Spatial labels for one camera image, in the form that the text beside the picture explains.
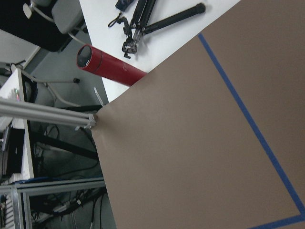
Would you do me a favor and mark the black folded tripod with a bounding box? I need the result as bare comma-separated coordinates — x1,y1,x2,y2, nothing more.
108,0,156,59

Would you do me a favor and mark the red cylinder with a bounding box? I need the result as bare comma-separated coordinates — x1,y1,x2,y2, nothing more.
76,44,147,86

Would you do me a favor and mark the black stick tool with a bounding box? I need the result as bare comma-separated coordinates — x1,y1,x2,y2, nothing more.
142,3,206,35

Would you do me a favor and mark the grey office chair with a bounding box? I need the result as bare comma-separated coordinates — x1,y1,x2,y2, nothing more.
22,0,86,44

